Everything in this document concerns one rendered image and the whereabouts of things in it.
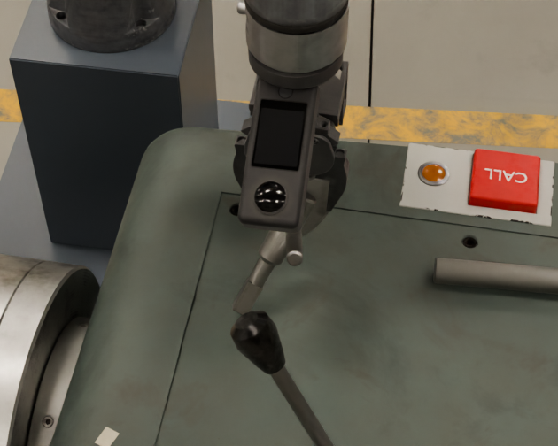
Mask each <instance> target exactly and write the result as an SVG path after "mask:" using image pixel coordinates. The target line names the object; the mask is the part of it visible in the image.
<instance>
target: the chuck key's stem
mask: <svg viewBox="0 0 558 446"><path fill-rule="evenodd" d="M315 205H316V200H315V198H314V197H313V196H312V195H311V194H309V193H308V192H306V204H305V210H304V218H303V224H302V227H303V226H304V225H305V223H306V220H307V219H308V217H309V215H310V213H311V212H312V210H313V208H314V207H315ZM259 254H260V259H259V260H258V262H257V264H256V266H255V267H254V268H253V270H252V273H251V274H250V276H248V277H247V279H246V281H245V283H244V285H243V286H242V288H241V289H240V291H239V293H238V295H237V296H236V299H235V301H234V302H233V308H232V310H233V311H236V312H238V313H240V314H242V315H243V314H245V313H247V312H250V310H251V309H252V307H253V305H254V304H255V302H256V300H257V298H258V297H259V295H260V292H261V291H262V289H263V286H264V284H265V282H266V280H267V278H268V276H269V274H271V272H272V270H273V268H274V267H275V265H280V264H281V263H282V262H283V261H284V259H285V257H286V255H287V253H286V232H278V231H270V230H269V232H268V234H267V236H266V238H265V240H264V242H263V243H262V244H261V246H260V249H259Z"/></svg>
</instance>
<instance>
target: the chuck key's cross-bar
mask: <svg viewBox="0 0 558 446"><path fill-rule="evenodd" d="M286 253H287V262H288V263H289V264H290V265H293V266H297V265H300V264H301V263H302V261H303V250H302V233H301V230H300V231H299V232H297V233H286Z"/></svg>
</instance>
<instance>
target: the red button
mask: <svg viewBox="0 0 558 446"><path fill-rule="evenodd" d="M539 173H540V157H538V156H532V155H524V154H518V153H511V152H504V151H497V150H484V149H476V150H475V153H474V157H473V164H472V172H471V180H470V188H469V204H468V205H475V206H481V207H488V208H494V209H502V210H508V211H520V212H527V213H534V214H536V210H537V207H538V199H539Z"/></svg>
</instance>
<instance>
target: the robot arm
mask: <svg viewBox="0 0 558 446"><path fill-rule="evenodd" d="M47 9H48V14H49V19H50V24H51V26H52V28H53V30H54V31H55V32H56V34H57V35H58V36H59V37H60V38H61V39H62V40H64V41H65V42H67V43H69V44H71V45H72V46H74V47H76V48H78V49H81V50H86V51H91V52H97V53H118V52H124V51H129V50H134V49H137V48H140V47H142V46H144V45H146V44H148V43H150V42H152V41H154V40H155V39H157V38H158V37H159V36H161V35H162V34H163V33H164V32H165V31H166V30H167V29H168V27H169V26H170V24H171V23H172V21H173V19H174V15H175V9H176V4H175V0H47ZM236 9H237V12H238V13H239V14H243V15H246V21H245V32H246V42H247V46H248V55H249V62H250V65H251V67H252V70H253V71H254V72H255V73H256V74H257V75H256V79H255V82H254V86H253V90H252V96H251V99H250V103H249V110H250V116H252V117H250V118H249V119H245V120H244V123H243V126H242V130H241V132H242V133H244V134H245V135H247V136H241V135H238V136H237V137H236V141H235V145H234V146H235V149H236V154H235V157H234V161H233V171H234V175H235V177H236V180H237V182H238V184H239V186H240V187H241V189H242V190H241V196H240V203H239V209H238V215H237V217H238V219H239V221H240V222H241V224H242V225H243V226H244V227H247V228H254V229H262V230H270V231H278V232H286V233H297V232H299V231H300V230H301V233H302V236H304V235H306V234H308V233H309V232H311V231H312V230H313V229H315V228H316V227H317V226H318V225H319V224H320V223H321V222H322V221H323V220H324V219H325V217H326V216H327V215H328V213H329V212H331V211H332V209H333V208H334V206H335V205H336V203H337V201H338V200H339V199H340V197H341V196H342V195H343V194H344V192H345V187H346V183H347V178H348V173H349V160H348V159H347V157H346V154H347V150H346V149H339V148H337V145H338V142H339V137H340V132H338V131H337V130H336V127H337V126H338V121H339V125H342V126H343V121H344V116H345V107H346V96H347V80H348V64H349V61H344V60H343V54H344V49H345V46H346V44H347V36H348V19H349V0H244V1H239V2H238V4H237V7H236ZM339 69H340V70H341V71H342V72H341V76H340V79H339V78H338V77H337V76H336V73H337V72H338V70H339ZM306 192H308V193H309V194H311V195H312V196H313V197H314V198H315V200H316V205H315V207H314V208H313V210H312V212H311V213H310V215H309V217H308V219H307V220H306V223H305V225H304V226H303V227H302V224H303V218H304V210H305V204H306ZM301 228H302V229H301Z"/></svg>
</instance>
